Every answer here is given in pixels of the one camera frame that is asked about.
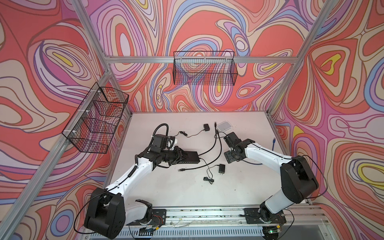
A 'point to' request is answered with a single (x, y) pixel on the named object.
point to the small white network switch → (224, 127)
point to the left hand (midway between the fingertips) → (189, 155)
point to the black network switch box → (193, 158)
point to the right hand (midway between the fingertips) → (236, 158)
